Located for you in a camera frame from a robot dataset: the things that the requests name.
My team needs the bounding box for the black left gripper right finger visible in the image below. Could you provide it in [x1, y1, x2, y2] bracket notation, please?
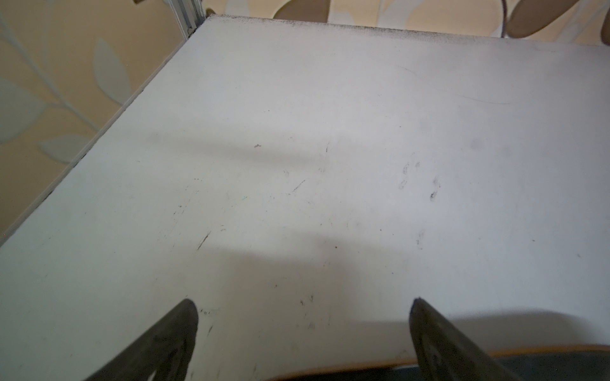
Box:
[409, 298, 519, 380]

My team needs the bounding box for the aluminium frame post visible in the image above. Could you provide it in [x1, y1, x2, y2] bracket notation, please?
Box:
[163, 0, 207, 40]

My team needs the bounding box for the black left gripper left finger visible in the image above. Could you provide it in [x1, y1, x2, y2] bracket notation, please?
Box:
[88, 298, 199, 380]

